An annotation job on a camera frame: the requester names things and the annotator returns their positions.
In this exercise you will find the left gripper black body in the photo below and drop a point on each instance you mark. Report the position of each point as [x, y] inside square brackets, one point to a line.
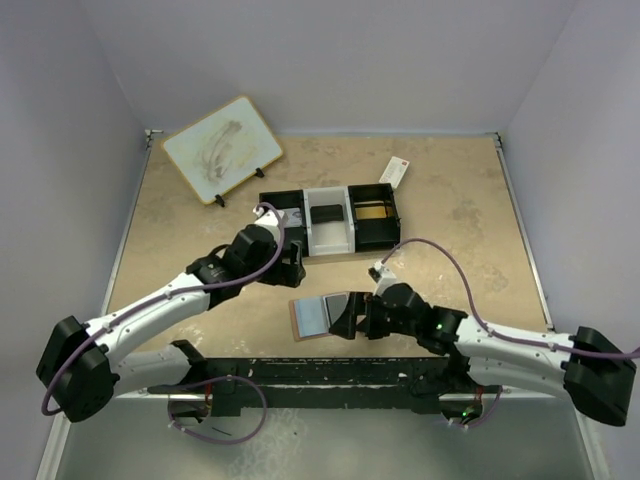
[283, 273]

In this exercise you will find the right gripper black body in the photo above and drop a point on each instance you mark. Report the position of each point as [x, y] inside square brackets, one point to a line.
[379, 322]

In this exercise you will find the black card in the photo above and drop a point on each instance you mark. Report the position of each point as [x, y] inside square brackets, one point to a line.
[320, 214]
[335, 306]

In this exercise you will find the pink leather card holder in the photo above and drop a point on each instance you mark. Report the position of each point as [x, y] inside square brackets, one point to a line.
[293, 323]

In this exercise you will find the light blue card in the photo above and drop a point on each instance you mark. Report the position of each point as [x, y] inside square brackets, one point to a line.
[310, 317]

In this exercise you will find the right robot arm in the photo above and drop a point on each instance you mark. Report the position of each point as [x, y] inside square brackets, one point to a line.
[584, 367]

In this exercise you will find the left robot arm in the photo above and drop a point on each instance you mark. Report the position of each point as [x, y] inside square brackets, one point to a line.
[86, 364]

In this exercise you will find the silver card in left bin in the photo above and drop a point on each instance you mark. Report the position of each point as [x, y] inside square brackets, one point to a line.
[293, 217]

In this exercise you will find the black card in white bin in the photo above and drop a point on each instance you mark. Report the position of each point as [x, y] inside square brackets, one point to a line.
[320, 214]

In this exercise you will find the gold card with stripe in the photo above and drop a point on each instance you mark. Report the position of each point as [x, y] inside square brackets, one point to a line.
[371, 212]

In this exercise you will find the black left plastic bin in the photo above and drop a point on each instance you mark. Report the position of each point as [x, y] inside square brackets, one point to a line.
[291, 202]

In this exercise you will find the black plastic bin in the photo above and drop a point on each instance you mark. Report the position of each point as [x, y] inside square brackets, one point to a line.
[291, 202]
[377, 223]

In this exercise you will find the white plastic bin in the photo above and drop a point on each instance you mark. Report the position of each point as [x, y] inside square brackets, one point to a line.
[330, 223]

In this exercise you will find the black right plastic bin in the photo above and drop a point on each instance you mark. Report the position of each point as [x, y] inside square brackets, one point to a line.
[377, 223]

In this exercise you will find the white red paper box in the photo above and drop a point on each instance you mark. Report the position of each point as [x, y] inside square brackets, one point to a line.
[394, 172]

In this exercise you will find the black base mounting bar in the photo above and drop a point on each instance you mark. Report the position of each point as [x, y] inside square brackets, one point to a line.
[405, 383]

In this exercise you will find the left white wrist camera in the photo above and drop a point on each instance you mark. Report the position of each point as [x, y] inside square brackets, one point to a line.
[270, 219]

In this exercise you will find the whiteboard with yellow frame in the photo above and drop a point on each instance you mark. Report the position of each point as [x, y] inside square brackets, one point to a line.
[223, 149]

